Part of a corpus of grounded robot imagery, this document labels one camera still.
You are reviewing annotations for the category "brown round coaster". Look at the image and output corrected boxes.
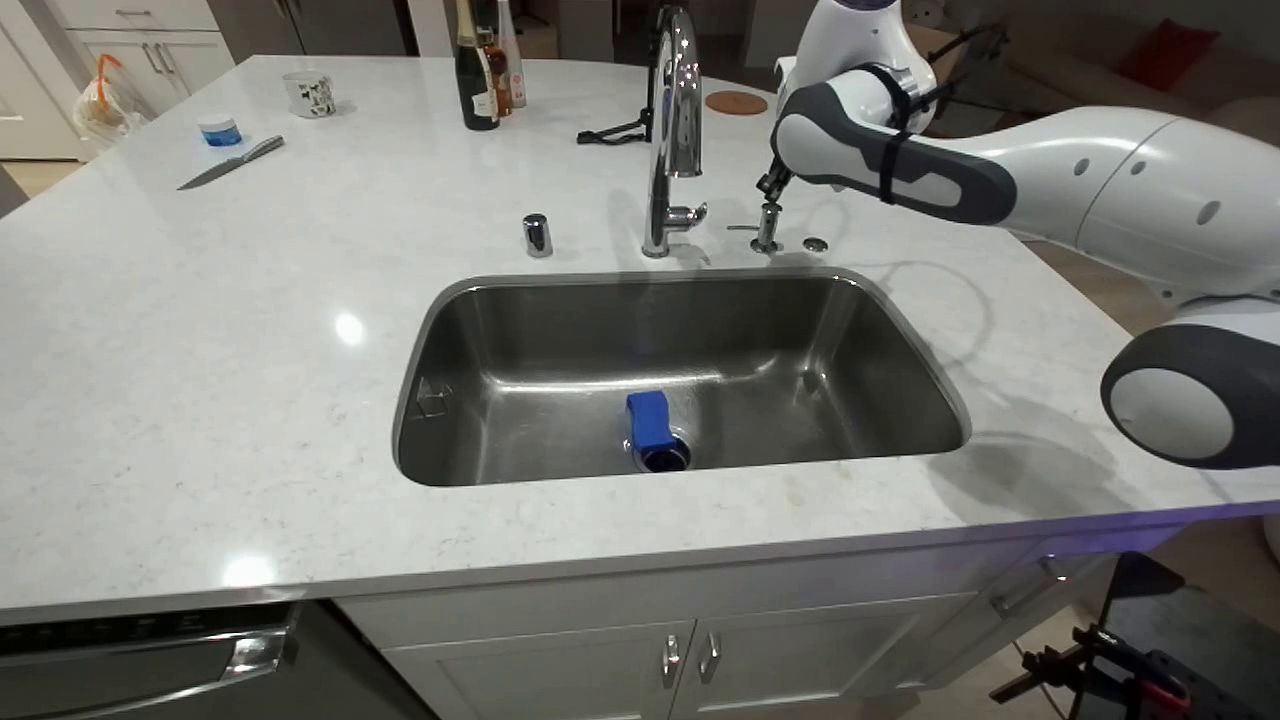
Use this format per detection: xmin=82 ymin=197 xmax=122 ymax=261
xmin=699 ymin=83 xmax=775 ymax=119

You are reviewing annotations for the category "stainless steel sink basin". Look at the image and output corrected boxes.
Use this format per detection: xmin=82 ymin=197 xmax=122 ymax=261
xmin=388 ymin=269 xmax=972 ymax=493

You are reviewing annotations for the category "amber liquor bottle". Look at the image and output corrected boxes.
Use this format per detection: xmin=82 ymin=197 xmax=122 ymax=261
xmin=484 ymin=0 xmax=533 ymax=117

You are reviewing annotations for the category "green champagne bottle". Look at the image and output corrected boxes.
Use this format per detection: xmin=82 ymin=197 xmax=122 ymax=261
xmin=449 ymin=0 xmax=502 ymax=138

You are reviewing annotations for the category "red cushion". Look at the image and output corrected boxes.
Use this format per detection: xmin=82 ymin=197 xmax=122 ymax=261
xmin=1116 ymin=16 xmax=1219 ymax=98

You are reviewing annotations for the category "white under-sink cabinet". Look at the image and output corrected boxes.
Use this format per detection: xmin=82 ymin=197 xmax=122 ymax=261
xmin=335 ymin=535 xmax=1123 ymax=720

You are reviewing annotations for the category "blue pen on counter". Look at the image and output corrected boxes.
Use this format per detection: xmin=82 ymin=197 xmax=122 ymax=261
xmin=174 ymin=134 xmax=289 ymax=197

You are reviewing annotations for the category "black red clamp tool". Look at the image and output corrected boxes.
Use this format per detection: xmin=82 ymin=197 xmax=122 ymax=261
xmin=986 ymin=619 xmax=1204 ymax=720

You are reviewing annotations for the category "white drawer cabinet row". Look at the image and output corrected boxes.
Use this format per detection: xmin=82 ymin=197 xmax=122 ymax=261
xmin=0 ymin=0 xmax=236 ymax=124

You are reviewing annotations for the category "white orange bag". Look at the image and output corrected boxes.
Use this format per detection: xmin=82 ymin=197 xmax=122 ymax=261
xmin=70 ymin=49 xmax=145 ymax=143

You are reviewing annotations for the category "dishwasher front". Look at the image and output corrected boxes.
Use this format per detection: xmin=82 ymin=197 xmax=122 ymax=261
xmin=0 ymin=601 xmax=302 ymax=720

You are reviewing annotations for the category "black camera tripod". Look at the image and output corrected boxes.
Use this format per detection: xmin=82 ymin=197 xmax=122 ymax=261
xmin=570 ymin=109 xmax=654 ymax=147

